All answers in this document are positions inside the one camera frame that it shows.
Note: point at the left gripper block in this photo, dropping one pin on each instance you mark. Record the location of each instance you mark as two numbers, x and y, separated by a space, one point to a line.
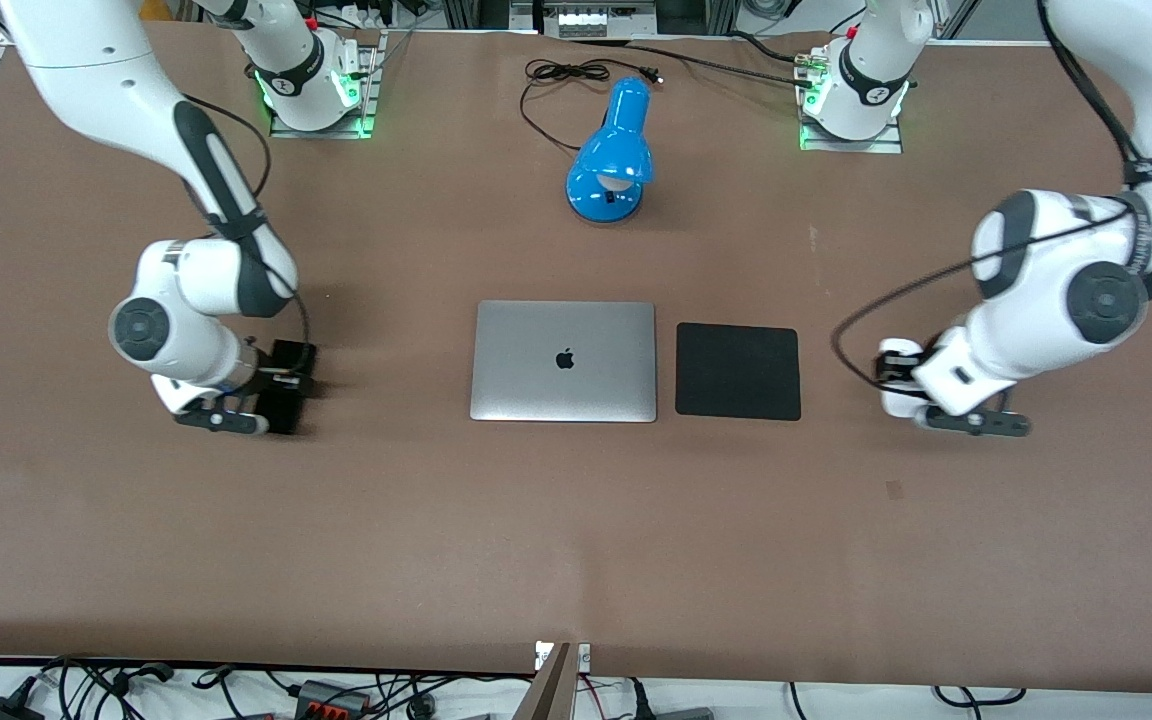
890 372

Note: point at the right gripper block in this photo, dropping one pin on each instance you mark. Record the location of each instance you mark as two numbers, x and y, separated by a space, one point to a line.
286 381

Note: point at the white computer mouse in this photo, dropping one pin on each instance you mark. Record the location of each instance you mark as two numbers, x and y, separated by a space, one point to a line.
896 402

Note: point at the black smartphone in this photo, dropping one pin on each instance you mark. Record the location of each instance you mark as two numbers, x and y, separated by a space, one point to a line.
284 418

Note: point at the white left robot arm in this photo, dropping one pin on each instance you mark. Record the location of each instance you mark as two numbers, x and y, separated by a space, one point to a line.
1026 330

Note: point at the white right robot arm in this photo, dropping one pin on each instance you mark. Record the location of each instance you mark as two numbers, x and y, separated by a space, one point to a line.
86 60

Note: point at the black mouse pad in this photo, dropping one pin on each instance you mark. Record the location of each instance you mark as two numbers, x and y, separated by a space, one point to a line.
738 372

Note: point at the silver laptop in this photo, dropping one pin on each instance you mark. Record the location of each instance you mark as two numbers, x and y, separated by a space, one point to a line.
563 362

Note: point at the grey box with orange buttons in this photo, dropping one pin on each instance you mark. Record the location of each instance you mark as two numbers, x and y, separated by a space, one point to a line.
331 698

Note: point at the blue desk lamp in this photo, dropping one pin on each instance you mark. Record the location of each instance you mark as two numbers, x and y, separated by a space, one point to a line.
611 155

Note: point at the black power adapter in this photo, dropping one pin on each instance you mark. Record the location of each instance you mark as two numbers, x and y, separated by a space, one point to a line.
1 708

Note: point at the white power strip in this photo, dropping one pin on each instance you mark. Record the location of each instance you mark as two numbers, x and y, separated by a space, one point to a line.
601 20

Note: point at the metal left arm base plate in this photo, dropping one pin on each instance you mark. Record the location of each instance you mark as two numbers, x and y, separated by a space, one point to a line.
856 145

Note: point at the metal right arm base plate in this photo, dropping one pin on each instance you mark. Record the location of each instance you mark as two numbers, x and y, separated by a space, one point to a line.
372 80

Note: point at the small metal bracket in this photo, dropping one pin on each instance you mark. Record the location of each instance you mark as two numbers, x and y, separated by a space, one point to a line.
584 655

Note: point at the wooden post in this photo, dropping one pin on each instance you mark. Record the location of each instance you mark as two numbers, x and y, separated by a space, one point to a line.
548 690

